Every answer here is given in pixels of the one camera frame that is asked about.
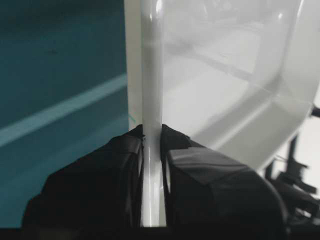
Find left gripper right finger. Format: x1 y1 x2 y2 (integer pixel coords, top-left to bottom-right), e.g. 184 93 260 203
160 125 288 228

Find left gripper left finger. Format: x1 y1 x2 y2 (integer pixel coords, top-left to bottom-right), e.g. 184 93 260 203
22 125 143 228

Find light blue tape strip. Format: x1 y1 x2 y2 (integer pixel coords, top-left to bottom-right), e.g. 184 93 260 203
0 74 127 147

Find teal table cloth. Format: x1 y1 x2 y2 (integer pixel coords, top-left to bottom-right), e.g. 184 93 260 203
0 0 129 229

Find white plastic tray case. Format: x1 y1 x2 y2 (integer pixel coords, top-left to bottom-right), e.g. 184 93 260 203
124 0 320 227

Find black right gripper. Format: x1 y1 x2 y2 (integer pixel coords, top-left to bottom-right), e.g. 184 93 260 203
264 104 320 226

